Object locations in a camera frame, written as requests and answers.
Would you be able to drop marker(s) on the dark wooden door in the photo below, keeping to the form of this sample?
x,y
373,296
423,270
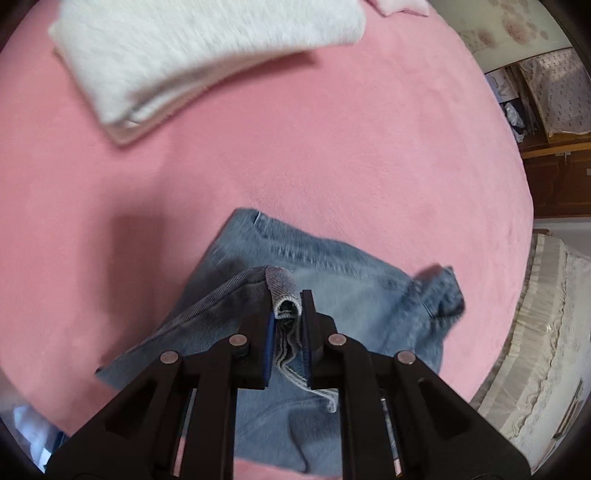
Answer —
x,y
558,184

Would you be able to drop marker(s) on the small pink printed cushion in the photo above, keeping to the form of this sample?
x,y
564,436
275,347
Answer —
x,y
401,5

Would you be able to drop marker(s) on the cluttered open shelf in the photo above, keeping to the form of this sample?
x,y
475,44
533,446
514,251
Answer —
x,y
554,92

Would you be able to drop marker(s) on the pink bed blanket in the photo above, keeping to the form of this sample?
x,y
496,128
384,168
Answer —
x,y
277,161

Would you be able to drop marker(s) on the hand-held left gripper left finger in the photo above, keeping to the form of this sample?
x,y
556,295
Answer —
x,y
271,350

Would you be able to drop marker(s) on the floral wardrobe doors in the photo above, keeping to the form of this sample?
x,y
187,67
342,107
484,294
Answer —
x,y
508,32

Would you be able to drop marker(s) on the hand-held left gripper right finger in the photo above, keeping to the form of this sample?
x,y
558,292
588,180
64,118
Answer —
x,y
308,355

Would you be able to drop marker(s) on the folded white fluffy garment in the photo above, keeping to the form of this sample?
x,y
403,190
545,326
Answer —
x,y
207,46

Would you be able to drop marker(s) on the blue denim jacket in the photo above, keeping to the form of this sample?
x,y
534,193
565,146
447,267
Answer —
x,y
351,286

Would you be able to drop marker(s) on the cream lace-covered furniture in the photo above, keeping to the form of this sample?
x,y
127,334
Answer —
x,y
545,346

